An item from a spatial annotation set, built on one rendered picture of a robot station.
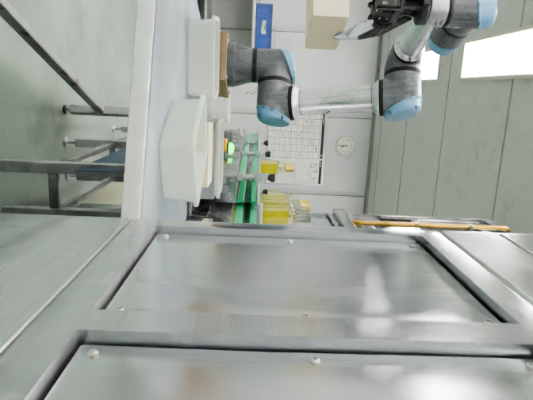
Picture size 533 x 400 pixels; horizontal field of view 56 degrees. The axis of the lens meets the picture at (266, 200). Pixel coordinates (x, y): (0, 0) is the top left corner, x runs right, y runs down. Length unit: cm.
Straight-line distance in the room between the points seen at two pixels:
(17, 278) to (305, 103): 124
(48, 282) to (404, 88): 129
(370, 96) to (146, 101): 89
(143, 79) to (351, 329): 62
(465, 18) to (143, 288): 93
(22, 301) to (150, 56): 55
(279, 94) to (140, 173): 87
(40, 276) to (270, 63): 128
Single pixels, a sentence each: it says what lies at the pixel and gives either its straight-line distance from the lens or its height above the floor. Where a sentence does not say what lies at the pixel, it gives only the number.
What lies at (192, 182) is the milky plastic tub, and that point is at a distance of 102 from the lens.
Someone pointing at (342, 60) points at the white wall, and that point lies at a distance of 769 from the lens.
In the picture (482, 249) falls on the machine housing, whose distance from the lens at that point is 77.
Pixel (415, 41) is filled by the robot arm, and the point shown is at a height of 139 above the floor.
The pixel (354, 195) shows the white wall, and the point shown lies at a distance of 790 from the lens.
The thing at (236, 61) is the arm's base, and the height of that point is 87.
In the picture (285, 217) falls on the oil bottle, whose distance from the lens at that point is 170.
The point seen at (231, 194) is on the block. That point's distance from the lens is 163.
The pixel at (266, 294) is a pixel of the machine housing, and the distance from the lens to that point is 55.
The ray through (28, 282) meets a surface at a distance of 58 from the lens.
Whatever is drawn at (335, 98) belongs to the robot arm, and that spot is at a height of 119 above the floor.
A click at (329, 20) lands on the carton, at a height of 109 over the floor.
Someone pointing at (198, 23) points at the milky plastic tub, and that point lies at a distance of 139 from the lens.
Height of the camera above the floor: 94
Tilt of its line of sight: 2 degrees up
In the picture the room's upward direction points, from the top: 92 degrees clockwise
